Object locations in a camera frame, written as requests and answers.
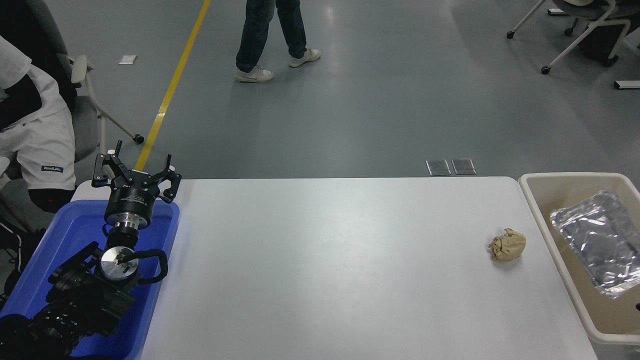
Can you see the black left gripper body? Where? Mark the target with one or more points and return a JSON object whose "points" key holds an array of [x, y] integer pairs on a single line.
{"points": [[131, 200]]}

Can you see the silver foil plate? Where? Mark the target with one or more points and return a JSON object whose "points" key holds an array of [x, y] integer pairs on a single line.
{"points": [[605, 245]]}

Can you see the metal floor cover plate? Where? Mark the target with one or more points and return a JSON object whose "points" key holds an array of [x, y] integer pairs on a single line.
{"points": [[463, 166], [438, 167]]}

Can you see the grey office chair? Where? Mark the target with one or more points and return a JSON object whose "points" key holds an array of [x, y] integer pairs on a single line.
{"points": [[85, 120]]}

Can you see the blue plastic tray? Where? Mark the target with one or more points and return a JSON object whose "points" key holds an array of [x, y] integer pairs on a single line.
{"points": [[70, 235]]}

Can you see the seated person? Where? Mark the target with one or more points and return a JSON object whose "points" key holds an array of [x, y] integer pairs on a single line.
{"points": [[42, 145]]}

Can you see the walking person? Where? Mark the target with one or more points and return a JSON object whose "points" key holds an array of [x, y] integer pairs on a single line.
{"points": [[252, 35]]}

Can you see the crumpled tan paper ball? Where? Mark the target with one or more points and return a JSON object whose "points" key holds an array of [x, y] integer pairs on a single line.
{"points": [[507, 245]]}

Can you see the large pale bin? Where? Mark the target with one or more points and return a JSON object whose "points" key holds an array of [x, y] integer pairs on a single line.
{"points": [[555, 195]]}

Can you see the white-framed wheeled chair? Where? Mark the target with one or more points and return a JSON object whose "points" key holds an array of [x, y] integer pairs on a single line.
{"points": [[597, 22]]}

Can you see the white bar on floor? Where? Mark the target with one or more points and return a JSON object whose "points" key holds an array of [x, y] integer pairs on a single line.
{"points": [[627, 85]]}

